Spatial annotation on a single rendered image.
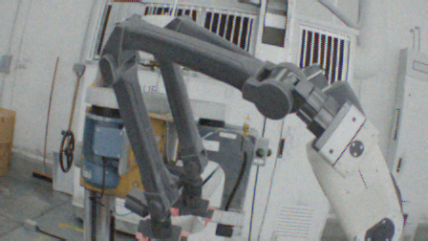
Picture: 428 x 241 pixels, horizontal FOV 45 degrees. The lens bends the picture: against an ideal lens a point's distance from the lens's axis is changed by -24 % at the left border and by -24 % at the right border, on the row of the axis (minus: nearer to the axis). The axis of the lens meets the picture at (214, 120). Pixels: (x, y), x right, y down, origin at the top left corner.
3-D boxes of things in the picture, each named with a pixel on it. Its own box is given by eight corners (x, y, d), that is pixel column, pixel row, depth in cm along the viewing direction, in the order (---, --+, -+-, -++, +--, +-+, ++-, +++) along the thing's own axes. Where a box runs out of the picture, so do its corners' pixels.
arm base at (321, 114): (349, 102, 124) (316, 148, 126) (322, 76, 124) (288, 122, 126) (353, 104, 115) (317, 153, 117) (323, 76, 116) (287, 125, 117)
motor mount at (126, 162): (125, 177, 202) (130, 127, 200) (107, 172, 202) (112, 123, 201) (143, 166, 230) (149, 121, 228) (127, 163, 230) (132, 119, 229)
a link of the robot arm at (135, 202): (160, 207, 149) (177, 187, 155) (120, 185, 152) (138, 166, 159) (157, 235, 156) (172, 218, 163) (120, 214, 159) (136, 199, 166)
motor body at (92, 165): (113, 193, 202) (119, 120, 200) (75, 183, 204) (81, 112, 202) (123, 187, 217) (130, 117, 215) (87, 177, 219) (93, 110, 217)
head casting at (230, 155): (241, 213, 218) (257, 128, 215) (171, 201, 220) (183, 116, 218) (248, 198, 247) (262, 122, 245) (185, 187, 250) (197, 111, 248)
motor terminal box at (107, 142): (121, 166, 198) (124, 130, 197) (93, 162, 195) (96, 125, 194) (117, 161, 206) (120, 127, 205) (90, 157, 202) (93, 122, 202)
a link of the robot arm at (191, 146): (163, 35, 182) (177, 30, 192) (146, 40, 184) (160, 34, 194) (202, 176, 191) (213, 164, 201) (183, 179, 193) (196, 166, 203)
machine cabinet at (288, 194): (314, 268, 486) (359, 30, 469) (68, 220, 512) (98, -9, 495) (313, 239, 601) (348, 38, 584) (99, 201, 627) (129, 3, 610)
